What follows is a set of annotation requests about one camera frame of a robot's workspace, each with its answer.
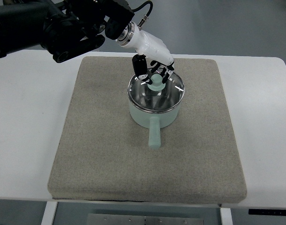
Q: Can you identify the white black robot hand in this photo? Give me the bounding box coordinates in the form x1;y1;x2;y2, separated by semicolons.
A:
116;22;174;84

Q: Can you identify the glass lid with green knob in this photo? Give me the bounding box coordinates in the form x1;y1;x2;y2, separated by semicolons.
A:
128;72;185;113

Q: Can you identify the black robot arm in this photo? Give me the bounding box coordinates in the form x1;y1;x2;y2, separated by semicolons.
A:
0;0;137;63

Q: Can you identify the mint green saucepan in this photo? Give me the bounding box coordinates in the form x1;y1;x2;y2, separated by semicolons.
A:
129;100;181;150

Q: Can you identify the grey felt mat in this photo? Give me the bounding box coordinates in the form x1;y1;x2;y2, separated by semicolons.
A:
48;56;247;204

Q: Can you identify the white right table leg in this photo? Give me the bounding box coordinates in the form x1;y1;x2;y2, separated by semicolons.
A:
220;208;233;225

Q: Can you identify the white table leg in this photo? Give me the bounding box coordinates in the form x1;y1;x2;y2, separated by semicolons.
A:
220;208;233;225
41;202;58;225

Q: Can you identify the black desk control panel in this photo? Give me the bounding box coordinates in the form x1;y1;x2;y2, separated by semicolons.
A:
248;209;286;216

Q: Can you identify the white left table leg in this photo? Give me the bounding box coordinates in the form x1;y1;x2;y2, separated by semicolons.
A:
41;202;58;225

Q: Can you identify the metal base plate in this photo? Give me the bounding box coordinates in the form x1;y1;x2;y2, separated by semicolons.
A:
86;213;204;225

